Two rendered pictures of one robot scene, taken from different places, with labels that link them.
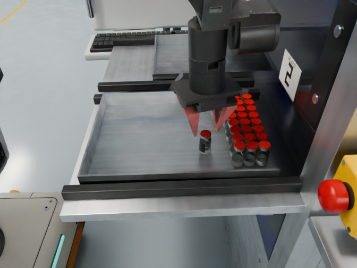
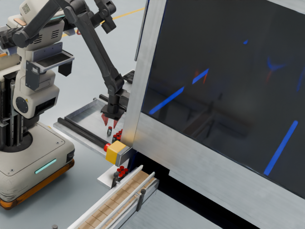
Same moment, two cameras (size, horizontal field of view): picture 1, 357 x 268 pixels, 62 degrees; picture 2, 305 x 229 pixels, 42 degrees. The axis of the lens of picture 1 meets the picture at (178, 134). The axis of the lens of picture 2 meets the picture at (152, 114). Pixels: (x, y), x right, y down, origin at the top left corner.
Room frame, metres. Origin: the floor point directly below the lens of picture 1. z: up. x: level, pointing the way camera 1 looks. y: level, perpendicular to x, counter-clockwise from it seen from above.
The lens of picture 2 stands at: (-0.93, -0.88, 2.10)
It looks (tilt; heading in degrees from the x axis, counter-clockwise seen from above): 33 degrees down; 25
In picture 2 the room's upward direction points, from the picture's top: 14 degrees clockwise
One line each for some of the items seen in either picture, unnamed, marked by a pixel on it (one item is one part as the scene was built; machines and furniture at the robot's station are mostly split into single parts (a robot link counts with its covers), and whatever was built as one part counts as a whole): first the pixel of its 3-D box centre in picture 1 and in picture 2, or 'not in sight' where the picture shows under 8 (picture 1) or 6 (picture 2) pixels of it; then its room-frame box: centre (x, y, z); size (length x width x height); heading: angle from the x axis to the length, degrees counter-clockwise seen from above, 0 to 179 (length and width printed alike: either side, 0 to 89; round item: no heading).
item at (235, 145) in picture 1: (231, 127); (123, 132); (0.47, -0.11, 0.90); 0.18 x 0.02 x 0.05; 1
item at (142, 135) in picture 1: (177, 131); (106, 124); (0.47, 0.00, 0.90); 0.34 x 0.26 x 0.04; 91
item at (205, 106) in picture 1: (210, 110); (112, 119); (0.43, -0.06, 0.98); 0.07 x 0.07 x 0.09; 15
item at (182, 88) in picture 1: (206, 75); (113, 107); (0.42, -0.05, 1.05); 0.10 x 0.07 x 0.07; 105
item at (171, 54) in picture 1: (212, 56); not in sight; (0.81, -0.10, 0.90); 0.34 x 0.26 x 0.04; 91
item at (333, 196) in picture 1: (337, 195); (108, 148); (0.22, -0.19, 0.99); 0.04 x 0.04 x 0.04; 1
